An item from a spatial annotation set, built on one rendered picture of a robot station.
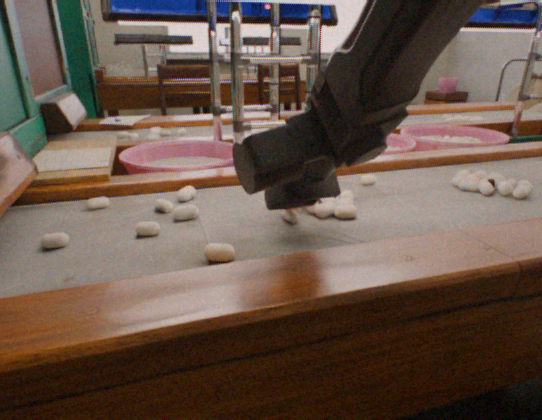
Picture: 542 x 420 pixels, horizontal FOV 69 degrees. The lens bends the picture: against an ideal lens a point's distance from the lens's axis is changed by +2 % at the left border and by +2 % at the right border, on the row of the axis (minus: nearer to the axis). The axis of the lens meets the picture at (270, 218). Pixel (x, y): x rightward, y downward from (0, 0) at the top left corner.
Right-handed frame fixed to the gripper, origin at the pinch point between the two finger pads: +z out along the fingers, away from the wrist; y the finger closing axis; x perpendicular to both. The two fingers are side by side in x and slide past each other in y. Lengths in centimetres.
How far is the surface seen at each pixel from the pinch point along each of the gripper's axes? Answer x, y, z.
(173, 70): -170, -6, 181
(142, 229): 2.0, 20.7, -1.2
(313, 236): 7.4, -1.2, -5.4
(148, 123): -55, 17, 63
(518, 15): -63, -102, 25
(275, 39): -48, -14, 19
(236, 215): 0.5, 7.0, 2.5
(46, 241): 2.1, 32.0, -1.5
